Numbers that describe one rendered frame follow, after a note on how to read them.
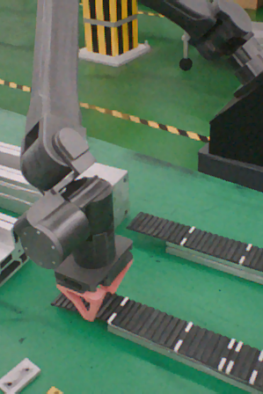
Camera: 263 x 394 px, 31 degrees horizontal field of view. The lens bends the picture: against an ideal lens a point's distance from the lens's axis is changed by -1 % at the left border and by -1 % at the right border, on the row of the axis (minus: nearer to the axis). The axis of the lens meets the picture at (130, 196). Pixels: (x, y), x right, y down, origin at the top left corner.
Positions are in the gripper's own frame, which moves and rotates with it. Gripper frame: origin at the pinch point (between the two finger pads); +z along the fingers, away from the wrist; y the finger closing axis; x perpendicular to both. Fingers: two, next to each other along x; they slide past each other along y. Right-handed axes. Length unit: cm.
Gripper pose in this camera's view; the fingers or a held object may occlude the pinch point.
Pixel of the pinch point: (98, 302)
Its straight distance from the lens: 71.2
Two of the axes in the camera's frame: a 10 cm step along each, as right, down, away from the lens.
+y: -4.9, 4.9, -7.2
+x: 8.7, 2.5, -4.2
